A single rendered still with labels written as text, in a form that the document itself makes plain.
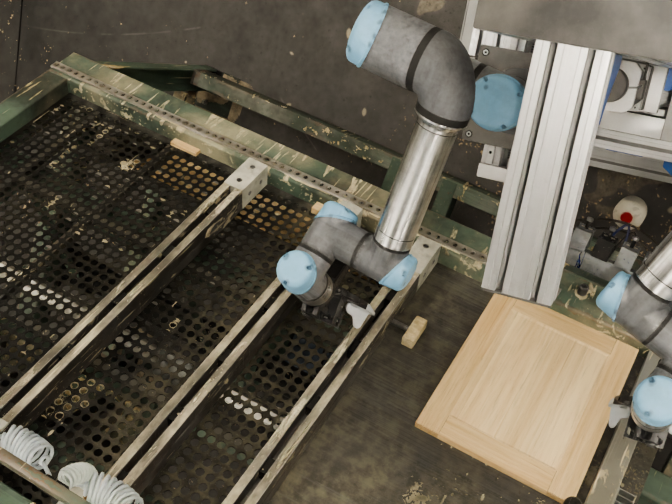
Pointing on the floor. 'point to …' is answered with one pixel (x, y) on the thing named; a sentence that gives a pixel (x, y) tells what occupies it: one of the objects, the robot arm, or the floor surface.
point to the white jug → (631, 210)
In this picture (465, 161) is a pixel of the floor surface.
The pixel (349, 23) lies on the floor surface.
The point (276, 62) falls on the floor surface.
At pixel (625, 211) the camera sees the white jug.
